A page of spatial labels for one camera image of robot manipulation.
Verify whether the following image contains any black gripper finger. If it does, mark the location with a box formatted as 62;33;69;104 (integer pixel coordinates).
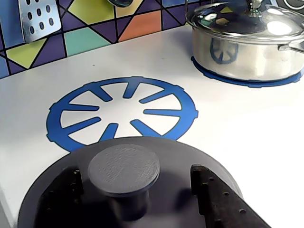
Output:
191;164;273;228
33;167;84;228

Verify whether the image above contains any metal slotted toy spatula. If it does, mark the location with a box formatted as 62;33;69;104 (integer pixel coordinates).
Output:
18;0;62;43

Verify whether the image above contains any stainless steel toy pot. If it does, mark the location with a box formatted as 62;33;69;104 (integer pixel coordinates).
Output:
191;30;304;81

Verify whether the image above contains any metal toy ladle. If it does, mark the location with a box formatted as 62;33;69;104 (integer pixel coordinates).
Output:
106;0;133;8

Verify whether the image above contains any blue wooden toy kitchen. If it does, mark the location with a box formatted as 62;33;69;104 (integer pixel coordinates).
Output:
0;0;304;228

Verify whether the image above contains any shiny steel pot lid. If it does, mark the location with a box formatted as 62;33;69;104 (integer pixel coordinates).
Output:
185;0;304;45

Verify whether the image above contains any gray round lid with knob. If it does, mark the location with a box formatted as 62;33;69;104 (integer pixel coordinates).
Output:
18;136;245;228

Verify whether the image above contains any blue printed stove burner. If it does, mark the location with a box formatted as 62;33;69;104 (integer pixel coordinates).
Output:
46;76;199;152
191;56;304;88

